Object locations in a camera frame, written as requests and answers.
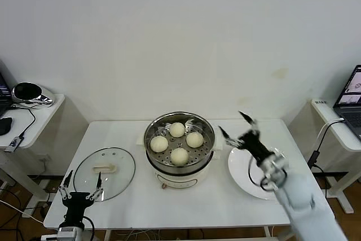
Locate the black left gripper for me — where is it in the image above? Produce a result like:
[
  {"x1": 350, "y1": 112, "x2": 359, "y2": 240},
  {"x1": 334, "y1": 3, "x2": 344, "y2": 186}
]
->
[{"x1": 59, "y1": 170, "x2": 103, "y2": 227}]

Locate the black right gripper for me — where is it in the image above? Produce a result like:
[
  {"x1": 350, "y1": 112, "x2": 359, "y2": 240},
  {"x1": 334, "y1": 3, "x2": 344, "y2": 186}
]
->
[{"x1": 218, "y1": 111, "x2": 275, "y2": 166}]

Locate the glass lid with cream handle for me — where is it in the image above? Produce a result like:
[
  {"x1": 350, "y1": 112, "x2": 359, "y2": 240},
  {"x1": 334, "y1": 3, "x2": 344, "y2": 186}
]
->
[{"x1": 73, "y1": 147, "x2": 136, "y2": 202}]

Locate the white steamed baozi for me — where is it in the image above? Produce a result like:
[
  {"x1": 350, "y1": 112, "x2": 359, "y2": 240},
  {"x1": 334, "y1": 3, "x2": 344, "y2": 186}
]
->
[
  {"x1": 169, "y1": 122, "x2": 186, "y2": 138},
  {"x1": 149, "y1": 135, "x2": 169, "y2": 153},
  {"x1": 170, "y1": 147, "x2": 189, "y2": 166},
  {"x1": 186, "y1": 132, "x2": 204, "y2": 148}
]

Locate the steel perforated steamer basket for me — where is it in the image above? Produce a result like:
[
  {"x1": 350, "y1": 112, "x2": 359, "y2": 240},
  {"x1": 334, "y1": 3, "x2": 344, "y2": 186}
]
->
[{"x1": 143, "y1": 111, "x2": 215, "y2": 174}]

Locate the white round plate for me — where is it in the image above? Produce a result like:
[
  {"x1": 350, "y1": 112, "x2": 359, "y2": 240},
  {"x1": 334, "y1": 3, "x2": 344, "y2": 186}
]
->
[{"x1": 227, "y1": 146, "x2": 286, "y2": 201}]

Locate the white side desk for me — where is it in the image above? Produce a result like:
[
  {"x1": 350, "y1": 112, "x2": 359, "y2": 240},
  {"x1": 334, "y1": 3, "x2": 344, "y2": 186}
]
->
[
  {"x1": 0, "y1": 93, "x2": 89, "y2": 219},
  {"x1": 287, "y1": 98, "x2": 361, "y2": 215}
]

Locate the white electric cooker base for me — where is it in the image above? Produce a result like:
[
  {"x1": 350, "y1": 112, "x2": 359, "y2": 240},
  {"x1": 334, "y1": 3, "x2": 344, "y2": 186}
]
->
[{"x1": 136, "y1": 135, "x2": 226, "y2": 190}]

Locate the grey usb hub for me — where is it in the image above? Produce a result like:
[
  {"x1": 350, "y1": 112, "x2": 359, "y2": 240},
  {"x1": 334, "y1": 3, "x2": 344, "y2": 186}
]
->
[{"x1": 3, "y1": 135, "x2": 25, "y2": 154}]

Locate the black computer mouse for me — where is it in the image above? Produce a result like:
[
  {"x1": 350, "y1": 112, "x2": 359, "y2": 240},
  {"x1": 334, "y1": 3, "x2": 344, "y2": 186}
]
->
[{"x1": 0, "y1": 117, "x2": 14, "y2": 137}]

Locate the chrome and black device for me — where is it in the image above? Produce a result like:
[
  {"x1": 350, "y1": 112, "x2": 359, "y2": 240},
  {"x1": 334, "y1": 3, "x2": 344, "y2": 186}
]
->
[{"x1": 10, "y1": 82, "x2": 56, "y2": 109}]

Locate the grey laptop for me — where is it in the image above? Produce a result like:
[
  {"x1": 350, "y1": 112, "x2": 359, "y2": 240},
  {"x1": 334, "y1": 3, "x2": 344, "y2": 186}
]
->
[{"x1": 332, "y1": 64, "x2": 361, "y2": 142}]

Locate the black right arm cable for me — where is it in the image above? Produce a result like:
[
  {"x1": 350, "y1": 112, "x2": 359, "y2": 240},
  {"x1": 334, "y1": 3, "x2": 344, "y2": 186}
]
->
[{"x1": 247, "y1": 155, "x2": 288, "y2": 194}]

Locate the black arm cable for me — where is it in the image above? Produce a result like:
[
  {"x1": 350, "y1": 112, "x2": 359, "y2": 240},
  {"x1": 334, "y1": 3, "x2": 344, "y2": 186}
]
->
[
  {"x1": 83, "y1": 217, "x2": 95, "y2": 241},
  {"x1": 247, "y1": 155, "x2": 288, "y2": 194}
]

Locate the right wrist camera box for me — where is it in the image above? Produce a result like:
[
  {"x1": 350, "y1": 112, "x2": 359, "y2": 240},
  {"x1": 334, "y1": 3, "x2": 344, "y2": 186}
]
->
[{"x1": 263, "y1": 153, "x2": 290, "y2": 176}]

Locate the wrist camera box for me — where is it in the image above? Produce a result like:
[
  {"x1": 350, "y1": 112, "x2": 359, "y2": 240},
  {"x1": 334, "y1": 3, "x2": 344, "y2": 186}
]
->
[
  {"x1": 263, "y1": 153, "x2": 290, "y2": 176},
  {"x1": 58, "y1": 226, "x2": 82, "y2": 241}
]

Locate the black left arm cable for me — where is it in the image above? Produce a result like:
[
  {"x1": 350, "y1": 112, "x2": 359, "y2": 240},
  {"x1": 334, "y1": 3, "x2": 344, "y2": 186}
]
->
[{"x1": 83, "y1": 217, "x2": 95, "y2": 241}]

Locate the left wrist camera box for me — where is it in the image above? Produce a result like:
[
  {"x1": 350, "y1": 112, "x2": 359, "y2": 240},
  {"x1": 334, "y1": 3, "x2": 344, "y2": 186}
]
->
[{"x1": 58, "y1": 226, "x2": 82, "y2": 241}]

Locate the black cable with adapter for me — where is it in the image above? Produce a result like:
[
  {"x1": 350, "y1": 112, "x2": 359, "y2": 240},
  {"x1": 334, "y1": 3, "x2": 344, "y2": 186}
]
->
[{"x1": 307, "y1": 118, "x2": 345, "y2": 198}]

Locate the white floor cable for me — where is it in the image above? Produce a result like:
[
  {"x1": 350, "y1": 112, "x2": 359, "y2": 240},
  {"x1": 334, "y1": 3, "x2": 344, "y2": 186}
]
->
[{"x1": 0, "y1": 200, "x2": 46, "y2": 225}]

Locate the white charger cable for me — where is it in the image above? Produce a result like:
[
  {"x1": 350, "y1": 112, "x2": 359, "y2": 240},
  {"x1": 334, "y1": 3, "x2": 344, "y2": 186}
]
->
[{"x1": 310, "y1": 119, "x2": 344, "y2": 154}]

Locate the black desk cable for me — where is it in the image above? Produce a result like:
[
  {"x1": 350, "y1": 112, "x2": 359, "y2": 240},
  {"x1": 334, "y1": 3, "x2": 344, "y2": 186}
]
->
[{"x1": 8, "y1": 104, "x2": 37, "y2": 140}]

